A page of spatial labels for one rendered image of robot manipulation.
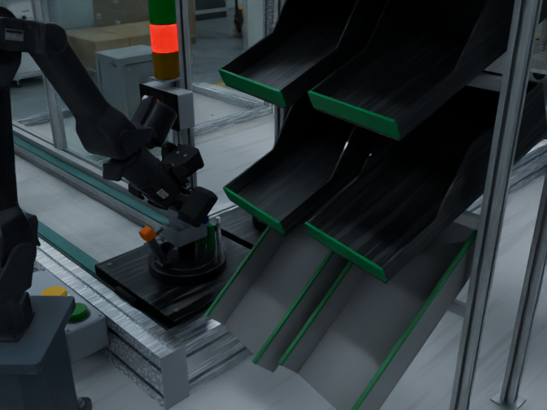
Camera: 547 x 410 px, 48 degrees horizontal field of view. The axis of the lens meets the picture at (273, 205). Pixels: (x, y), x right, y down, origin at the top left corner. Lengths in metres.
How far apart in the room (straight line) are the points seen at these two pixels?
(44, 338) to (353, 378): 0.39
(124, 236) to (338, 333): 0.66
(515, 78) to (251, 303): 0.48
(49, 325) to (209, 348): 0.26
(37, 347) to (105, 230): 0.61
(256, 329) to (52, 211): 0.76
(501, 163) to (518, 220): 0.95
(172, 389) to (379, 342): 0.35
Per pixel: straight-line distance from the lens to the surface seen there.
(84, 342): 1.04
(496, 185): 0.70
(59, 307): 0.89
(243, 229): 1.24
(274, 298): 0.89
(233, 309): 0.93
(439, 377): 1.07
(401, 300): 0.80
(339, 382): 0.81
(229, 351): 1.03
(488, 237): 0.73
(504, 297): 1.31
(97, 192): 1.55
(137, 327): 1.00
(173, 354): 0.95
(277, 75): 0.76
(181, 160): 1.02
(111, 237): 1.36
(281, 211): 0.78
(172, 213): 1.07
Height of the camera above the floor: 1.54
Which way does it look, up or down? 25 degrees down
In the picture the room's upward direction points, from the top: straight up
